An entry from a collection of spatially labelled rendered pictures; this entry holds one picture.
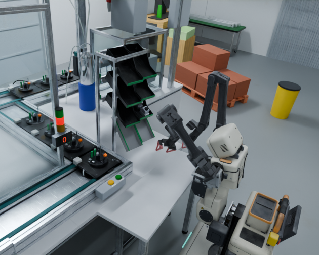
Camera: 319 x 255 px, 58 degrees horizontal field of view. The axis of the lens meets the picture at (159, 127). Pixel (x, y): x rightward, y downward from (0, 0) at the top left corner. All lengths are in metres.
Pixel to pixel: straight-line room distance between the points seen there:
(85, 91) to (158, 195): 1.30
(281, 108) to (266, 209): 3.38
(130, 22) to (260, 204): 1.95
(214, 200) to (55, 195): 1.03
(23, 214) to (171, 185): 0.95
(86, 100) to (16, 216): 1.37
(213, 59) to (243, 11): 3.62
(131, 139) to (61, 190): 0.62
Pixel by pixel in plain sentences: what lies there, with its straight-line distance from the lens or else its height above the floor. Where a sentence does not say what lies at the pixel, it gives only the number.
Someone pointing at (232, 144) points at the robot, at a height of 1.34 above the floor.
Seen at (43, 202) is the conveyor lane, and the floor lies 0.92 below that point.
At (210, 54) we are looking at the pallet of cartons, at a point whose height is 0.72.
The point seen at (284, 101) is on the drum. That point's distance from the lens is 5.22.
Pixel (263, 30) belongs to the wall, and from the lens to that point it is 8.84.
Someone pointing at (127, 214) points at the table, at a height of 0.86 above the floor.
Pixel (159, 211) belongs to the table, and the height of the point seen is 0.86.
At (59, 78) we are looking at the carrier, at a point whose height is 0.97.
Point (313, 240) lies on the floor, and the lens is 3.39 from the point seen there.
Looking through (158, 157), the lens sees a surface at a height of 0.86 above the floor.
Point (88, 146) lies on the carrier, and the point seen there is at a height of 0.97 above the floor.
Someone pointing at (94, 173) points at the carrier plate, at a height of 0.97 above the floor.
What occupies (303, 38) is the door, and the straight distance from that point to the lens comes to 8.68.
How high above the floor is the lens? 2.27
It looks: 32 degrees down
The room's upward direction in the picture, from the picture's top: 7 degrees clockwise
